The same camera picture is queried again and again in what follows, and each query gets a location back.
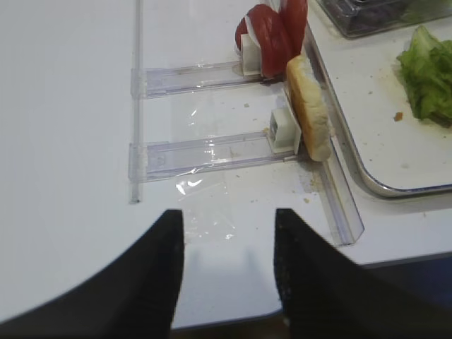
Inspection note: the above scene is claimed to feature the metal serving tray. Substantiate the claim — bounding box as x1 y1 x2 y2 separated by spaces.
308 13 451 197

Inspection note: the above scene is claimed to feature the white pusher block lower left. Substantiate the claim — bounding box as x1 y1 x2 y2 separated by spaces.
267 107 302 155

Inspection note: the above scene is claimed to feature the tomato slice stack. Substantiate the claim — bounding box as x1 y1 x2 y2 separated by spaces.
235 1 308 78

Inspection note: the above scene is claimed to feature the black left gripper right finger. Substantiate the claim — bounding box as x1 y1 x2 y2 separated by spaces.
274 208 451 338

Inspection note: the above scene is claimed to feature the white bread slice left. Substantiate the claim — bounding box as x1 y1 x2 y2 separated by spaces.
286 53 331 162

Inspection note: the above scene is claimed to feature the clear rail lower left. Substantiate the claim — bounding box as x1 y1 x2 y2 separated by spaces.
129 131 301 183

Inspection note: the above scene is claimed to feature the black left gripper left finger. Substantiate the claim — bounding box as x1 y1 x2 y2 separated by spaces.
1 210 184 338

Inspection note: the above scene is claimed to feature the white pusher block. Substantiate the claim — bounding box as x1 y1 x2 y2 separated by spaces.
267 107 302 155
241 34 261 76

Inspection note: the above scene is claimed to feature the clear plastic lettuce container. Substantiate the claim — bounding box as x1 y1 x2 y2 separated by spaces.
318 0 451 39

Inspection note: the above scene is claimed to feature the clear rail upper left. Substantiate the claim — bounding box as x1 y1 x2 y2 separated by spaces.
131 61 263 99

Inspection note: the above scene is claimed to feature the green lettuce leaf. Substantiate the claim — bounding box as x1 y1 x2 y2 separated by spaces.
397 25 451 127

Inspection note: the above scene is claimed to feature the white pusher block upper left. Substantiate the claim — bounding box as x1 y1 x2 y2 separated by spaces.
241 34 261 76

